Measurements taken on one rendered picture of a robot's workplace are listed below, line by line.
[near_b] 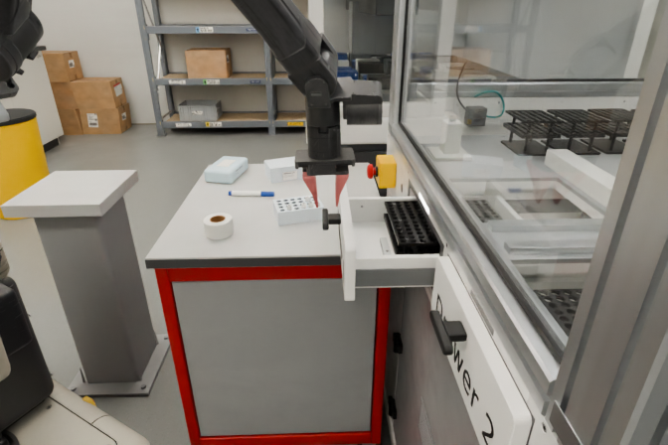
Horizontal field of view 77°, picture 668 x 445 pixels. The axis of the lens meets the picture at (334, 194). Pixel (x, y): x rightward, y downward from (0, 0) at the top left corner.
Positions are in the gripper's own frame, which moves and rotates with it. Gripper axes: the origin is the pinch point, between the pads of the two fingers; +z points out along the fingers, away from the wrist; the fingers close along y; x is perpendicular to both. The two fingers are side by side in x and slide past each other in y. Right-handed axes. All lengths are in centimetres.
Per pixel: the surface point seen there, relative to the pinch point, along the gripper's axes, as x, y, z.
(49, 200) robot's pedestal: 46, -81, 17
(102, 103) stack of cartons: 385, -230, 56
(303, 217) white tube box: 29.1, -6.2, 17.9
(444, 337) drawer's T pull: -30.2, 13.7, 4.8
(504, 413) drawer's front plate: -41.0, 16.7, 4.9
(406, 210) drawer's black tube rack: 7.4, 16.2, 6.2
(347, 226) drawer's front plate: -4.5, 3.4, 3.0
